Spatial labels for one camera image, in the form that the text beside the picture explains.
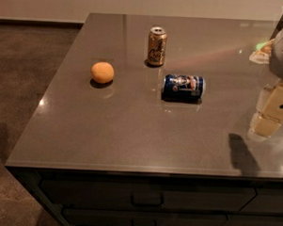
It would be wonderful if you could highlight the lower drawer handle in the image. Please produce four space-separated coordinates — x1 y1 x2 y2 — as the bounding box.
131 218 156 226

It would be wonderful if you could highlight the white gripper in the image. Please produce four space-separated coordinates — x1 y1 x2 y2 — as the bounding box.
249 16 283 138

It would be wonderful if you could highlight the orange fruit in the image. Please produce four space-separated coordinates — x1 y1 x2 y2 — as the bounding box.
91 62 114 84

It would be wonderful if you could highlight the dark drawer cabinet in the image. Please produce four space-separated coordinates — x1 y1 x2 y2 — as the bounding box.
10 167 283 226

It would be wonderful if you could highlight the blue soda can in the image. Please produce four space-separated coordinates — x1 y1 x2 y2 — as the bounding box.
161 73 206 100

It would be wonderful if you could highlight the orange soda can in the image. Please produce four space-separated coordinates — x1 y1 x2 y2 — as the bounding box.
147 26 167 67

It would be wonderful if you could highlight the drawer handle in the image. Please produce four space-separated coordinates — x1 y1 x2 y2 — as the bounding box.
131 191 164 207
131 218 156 226

